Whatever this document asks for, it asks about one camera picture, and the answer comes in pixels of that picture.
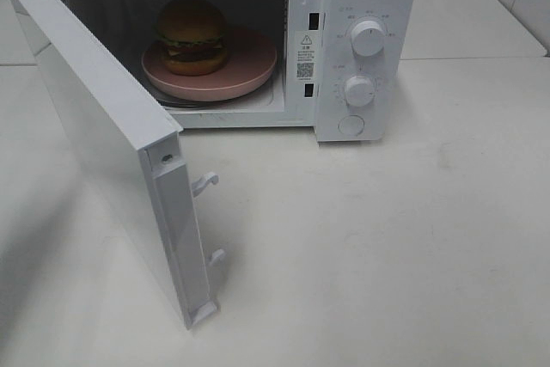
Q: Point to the pink round plate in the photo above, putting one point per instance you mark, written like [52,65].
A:
[252,59]

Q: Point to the white microwave door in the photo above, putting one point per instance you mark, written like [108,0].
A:
[130,147]

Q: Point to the burger with lettuce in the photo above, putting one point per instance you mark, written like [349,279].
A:
[192,34]

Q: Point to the glass microwave turntable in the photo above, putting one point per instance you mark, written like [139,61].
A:
[262,97]

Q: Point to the white lower timer knob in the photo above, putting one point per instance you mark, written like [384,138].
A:
[359,91]

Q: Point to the white warning label sticker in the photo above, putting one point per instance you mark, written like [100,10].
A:
[306,47]

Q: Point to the white microwave oven body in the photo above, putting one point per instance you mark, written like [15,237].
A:
[125,28]

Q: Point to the white upper power knob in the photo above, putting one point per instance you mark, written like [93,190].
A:
[367,36]

